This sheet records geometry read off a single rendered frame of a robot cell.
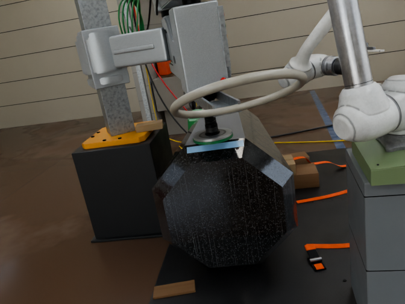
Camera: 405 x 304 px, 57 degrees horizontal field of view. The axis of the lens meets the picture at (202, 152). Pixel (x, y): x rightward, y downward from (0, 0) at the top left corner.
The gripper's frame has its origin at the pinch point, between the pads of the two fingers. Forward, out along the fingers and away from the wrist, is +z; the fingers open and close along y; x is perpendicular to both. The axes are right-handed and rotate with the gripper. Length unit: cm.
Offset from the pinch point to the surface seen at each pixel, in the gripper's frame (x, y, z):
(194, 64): -50, 3, -64
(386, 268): -15, -78, 21
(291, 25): 368, 25, -430
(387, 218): -17, -55, 21
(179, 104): -89, -4, -9
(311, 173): 84, -99, -112
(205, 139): -46, -35, -65
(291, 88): -43.7, -3.7, -4.8
